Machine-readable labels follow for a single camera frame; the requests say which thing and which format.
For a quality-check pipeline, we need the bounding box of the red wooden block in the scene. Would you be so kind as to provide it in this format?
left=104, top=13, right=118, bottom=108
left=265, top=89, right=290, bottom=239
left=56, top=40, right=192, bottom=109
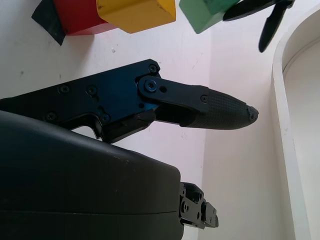
left=52, top=0, right=118, bottom=36

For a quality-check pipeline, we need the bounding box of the yellow wooden block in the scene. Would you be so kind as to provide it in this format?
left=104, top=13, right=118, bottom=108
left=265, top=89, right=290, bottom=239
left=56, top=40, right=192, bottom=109
left=95, top=0, right=177, bottom=34

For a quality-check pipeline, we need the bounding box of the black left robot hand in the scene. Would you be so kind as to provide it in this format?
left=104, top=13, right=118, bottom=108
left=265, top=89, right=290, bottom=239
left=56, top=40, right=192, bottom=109
left=222, top=0, right=295, bottom=54

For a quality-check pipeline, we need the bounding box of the green wooden block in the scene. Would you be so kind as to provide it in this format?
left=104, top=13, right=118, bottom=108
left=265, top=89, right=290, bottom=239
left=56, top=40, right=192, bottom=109
left=178, top=0, right=241, bottom=35

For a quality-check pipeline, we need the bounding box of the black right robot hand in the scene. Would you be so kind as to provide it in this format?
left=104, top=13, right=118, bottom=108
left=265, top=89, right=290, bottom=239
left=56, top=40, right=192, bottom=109
left=0, top=58, right=259, bottom=240

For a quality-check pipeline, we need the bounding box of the black tape mark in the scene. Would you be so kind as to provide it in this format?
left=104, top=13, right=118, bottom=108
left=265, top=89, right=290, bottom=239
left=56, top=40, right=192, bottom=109
left=30, top=3, right=67, bottom=47

